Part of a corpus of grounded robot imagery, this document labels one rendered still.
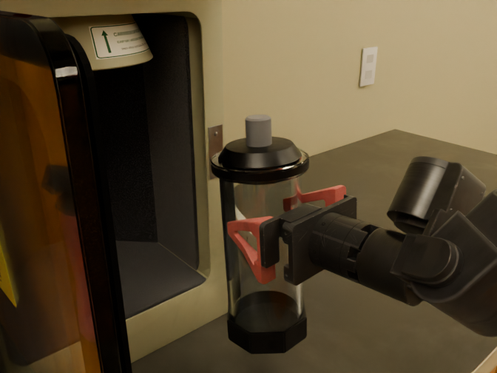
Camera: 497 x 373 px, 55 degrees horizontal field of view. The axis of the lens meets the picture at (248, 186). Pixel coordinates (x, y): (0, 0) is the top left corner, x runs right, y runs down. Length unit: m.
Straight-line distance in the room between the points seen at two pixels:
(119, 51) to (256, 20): 0.69
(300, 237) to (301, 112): 0.92
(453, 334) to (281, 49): 0.80
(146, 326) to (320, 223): 0.30
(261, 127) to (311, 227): 0.12
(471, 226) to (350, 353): 0.36
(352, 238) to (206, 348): 0.32
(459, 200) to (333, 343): 0.34
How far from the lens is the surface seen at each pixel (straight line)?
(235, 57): 1.17
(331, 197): 0.53
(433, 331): 0.76
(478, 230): 0.37
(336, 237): 0.45
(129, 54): 0.55
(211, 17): 0.58
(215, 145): 0.61
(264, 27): 1.22
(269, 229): 0.45
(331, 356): 0.68
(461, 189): 0.44
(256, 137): 0.50
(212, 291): 0.70
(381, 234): 0.44
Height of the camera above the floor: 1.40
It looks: 23 degrees down
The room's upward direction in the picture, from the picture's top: straight up
